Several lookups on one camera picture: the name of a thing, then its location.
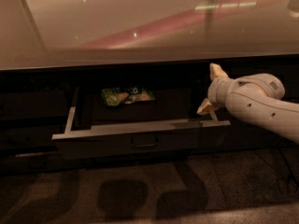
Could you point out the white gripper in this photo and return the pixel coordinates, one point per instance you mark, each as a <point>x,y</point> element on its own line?
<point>215,90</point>

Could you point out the dark drawer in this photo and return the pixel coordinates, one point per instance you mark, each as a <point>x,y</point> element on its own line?
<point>40,136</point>
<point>32,163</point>
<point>168,123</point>
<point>32,105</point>

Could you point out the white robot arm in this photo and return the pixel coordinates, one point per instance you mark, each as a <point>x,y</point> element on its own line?
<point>255,99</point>

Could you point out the dark cabinet door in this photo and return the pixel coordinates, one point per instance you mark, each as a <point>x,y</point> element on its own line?
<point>240,135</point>

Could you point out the green snack bag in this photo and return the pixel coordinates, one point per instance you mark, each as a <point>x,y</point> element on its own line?
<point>120,96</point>

